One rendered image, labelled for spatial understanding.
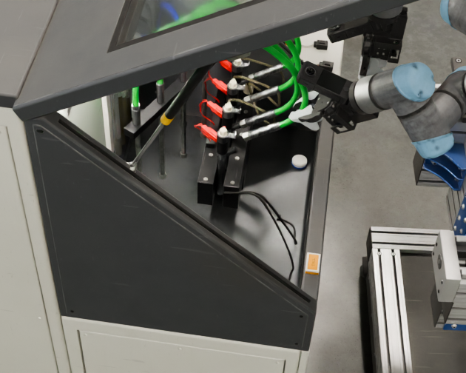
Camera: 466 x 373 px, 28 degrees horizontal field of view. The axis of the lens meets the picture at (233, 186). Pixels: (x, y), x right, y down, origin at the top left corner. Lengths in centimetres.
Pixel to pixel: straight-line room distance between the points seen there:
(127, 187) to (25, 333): 66
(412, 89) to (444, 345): 129
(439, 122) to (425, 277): 126
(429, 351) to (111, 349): 105
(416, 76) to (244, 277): 54
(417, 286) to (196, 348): 103
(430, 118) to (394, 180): 174
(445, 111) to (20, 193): 85
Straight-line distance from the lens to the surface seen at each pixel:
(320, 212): 218
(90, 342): 227
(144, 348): 224
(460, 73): 194
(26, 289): 214
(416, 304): 298
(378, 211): 345
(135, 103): 209
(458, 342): 294
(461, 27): 235
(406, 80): 179
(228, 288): 197
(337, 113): 193
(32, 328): 228
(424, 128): 183
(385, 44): 201
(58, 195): 183
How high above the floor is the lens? 264
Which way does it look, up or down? 50 degrees down
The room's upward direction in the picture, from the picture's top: 3 degrees clockwise
